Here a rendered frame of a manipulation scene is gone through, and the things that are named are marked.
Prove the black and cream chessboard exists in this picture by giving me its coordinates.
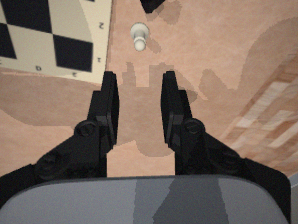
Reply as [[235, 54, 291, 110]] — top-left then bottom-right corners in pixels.
[[0, 0, 112, 84]]

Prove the white pawn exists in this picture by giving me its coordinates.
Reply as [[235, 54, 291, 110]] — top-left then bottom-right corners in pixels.
[[130, 22, 149, 51]]

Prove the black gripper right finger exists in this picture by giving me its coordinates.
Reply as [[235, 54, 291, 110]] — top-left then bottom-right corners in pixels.
[[160, 71, 291, 224]]

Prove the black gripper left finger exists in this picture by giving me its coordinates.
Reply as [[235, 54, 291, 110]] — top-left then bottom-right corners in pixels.
[[0, 71, 120, 209]]

